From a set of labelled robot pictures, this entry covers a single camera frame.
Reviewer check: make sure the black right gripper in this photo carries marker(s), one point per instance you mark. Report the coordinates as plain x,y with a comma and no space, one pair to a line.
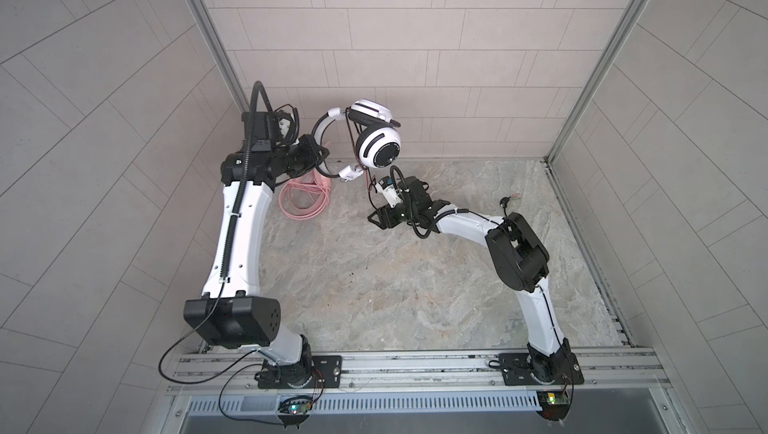
383,212

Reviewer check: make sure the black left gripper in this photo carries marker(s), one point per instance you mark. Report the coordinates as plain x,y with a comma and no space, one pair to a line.
306,145

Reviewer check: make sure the pink headphones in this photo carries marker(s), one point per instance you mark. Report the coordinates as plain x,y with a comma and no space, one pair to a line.
306,197

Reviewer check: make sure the white black headphones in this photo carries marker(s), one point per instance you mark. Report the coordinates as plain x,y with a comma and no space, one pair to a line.
376,146

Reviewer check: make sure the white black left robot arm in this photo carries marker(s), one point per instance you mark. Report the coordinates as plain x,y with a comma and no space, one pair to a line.
231,312

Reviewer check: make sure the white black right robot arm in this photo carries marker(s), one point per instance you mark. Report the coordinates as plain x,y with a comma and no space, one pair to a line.
519,257

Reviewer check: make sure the left circuit board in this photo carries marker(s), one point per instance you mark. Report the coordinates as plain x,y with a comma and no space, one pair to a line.
296,407

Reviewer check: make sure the circuit board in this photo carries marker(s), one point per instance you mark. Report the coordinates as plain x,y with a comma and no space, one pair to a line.
555,405
296,407

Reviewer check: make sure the right circuit board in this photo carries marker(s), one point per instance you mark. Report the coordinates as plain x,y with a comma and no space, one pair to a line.
555,405

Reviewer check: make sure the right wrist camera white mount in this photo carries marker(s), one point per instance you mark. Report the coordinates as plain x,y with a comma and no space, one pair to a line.
387,188

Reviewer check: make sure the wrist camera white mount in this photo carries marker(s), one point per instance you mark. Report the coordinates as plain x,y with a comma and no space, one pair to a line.
287,129
387,188

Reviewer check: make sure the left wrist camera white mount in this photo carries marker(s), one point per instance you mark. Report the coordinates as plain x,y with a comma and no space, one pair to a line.
287,129

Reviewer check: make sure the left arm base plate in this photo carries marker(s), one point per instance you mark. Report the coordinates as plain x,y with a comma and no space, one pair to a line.
320,371

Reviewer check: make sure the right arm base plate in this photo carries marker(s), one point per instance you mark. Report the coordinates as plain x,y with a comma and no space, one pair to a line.
526,369

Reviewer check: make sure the aluminium corner post left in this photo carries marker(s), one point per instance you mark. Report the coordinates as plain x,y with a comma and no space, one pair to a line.
232,130

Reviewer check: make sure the aluminium corner post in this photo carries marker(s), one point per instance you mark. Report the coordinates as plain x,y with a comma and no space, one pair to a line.
621,33
232,130

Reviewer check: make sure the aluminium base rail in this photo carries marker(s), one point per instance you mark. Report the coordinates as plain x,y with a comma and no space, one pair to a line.
458,370

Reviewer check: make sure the aluminium corner post right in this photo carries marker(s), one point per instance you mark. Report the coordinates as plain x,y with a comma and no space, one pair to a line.
621,33

